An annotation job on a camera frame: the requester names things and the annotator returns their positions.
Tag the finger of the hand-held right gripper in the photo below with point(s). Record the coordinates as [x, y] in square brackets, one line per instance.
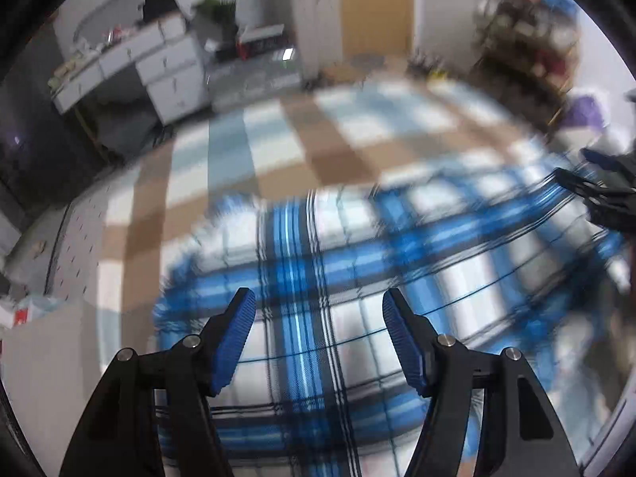
[603, 158]
[576, 181]

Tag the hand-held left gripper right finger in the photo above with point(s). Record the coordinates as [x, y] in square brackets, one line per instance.
[405, 338]

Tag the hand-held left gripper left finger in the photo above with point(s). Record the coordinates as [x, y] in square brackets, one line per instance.
[233, 338]

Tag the blue plaid shirt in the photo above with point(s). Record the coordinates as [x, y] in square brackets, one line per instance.
[298, 268]

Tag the purple bag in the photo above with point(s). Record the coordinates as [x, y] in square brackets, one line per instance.
[586, 112]

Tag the cluttered storage shelf rack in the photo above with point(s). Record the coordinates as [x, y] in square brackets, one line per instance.
[526, 35]

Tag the white dotted sheet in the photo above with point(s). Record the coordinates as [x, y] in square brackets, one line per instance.
[74, 248]

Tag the pile of small floor clutter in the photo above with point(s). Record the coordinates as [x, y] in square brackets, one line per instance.
[427, 64]

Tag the red and white packet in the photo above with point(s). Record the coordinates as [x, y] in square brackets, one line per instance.
[20, 315]

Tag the wooden door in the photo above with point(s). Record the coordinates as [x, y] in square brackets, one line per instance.
[375, 5]

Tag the white desk with drawers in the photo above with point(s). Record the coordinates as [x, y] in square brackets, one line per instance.
[164, 69]

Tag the red and black appliance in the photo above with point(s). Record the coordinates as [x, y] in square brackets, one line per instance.
[263, 43]

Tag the tall white cabinet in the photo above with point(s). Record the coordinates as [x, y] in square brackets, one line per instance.
[315, 25]

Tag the green plant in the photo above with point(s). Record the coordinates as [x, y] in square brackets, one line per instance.
[213, 12]

